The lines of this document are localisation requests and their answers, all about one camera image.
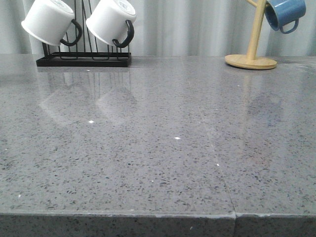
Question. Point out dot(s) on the wooden mug tree stand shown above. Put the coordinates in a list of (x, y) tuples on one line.
[(250, 60)]

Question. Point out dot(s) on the blue enamel mug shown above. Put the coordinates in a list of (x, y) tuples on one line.
[(284, 15)]

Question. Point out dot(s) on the black wire mug rack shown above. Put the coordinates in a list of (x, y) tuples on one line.
[(89, 50)]

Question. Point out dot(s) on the white mug black handle right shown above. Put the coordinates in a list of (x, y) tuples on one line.
[(112, 22)]

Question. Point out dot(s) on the white mug black handle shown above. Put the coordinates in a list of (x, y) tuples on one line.
[(49, 20), (112, 22)]

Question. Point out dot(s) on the white mug black handle left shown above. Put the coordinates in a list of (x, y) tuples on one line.
[(49, 20)]

